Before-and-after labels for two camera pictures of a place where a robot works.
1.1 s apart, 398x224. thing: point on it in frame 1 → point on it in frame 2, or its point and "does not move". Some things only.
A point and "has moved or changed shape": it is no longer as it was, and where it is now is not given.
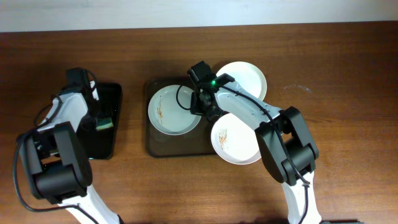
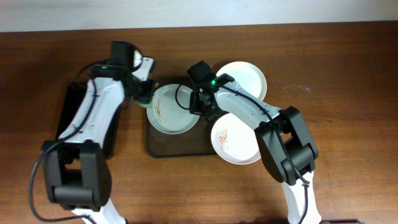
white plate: [249, 75] does not move
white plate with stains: [169, 111] does not move
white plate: [234, 140] does not move
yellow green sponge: [103, 122] has moved or changed shape
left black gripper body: [94, 116] → [144, 94]
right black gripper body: [199, 104] does not move
